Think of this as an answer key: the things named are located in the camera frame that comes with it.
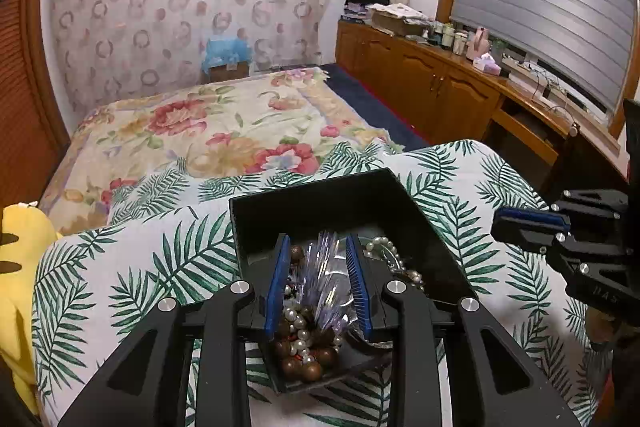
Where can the clear plastic bag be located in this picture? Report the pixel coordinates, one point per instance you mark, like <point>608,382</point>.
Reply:
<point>325,277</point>

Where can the leaf print tablecloth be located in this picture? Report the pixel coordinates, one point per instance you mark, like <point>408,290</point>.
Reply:
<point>150,257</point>

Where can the blue plastic bag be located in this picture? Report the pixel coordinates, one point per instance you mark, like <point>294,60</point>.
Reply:
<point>225,49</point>

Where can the cardboard box with cloth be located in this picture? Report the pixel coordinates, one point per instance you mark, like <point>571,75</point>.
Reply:
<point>397,19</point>

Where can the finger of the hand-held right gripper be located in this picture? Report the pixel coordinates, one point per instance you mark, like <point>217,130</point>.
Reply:
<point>520,234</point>
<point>532,216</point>

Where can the small cardboard box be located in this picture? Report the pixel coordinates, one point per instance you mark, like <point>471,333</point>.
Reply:
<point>229,71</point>

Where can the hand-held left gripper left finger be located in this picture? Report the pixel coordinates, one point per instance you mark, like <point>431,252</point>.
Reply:
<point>277,287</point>

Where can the yellow plush toy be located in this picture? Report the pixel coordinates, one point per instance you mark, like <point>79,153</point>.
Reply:
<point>20,267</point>

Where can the group of cosmetic bottles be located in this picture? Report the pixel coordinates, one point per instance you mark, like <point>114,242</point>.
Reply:
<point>450,38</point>

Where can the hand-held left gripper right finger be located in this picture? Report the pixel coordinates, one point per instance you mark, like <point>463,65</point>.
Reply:
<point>357,287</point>

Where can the circle patterned curtain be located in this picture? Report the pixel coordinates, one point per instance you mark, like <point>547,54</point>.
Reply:
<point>150,7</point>

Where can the floral blanket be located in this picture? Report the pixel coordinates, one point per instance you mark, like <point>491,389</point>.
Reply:
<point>200,132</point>

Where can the wooden sideboard cabinet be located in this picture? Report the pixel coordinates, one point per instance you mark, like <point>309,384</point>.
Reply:
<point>400,67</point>

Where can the black square box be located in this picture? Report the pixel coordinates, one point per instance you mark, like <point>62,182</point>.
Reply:
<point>320,207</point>

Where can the pink tissue box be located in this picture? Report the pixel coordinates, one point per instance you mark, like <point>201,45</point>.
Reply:
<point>487,64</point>

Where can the navy bed sheet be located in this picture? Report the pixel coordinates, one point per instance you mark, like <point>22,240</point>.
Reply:
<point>370,107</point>

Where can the white power strip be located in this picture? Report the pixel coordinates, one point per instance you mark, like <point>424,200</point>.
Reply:
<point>517,66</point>

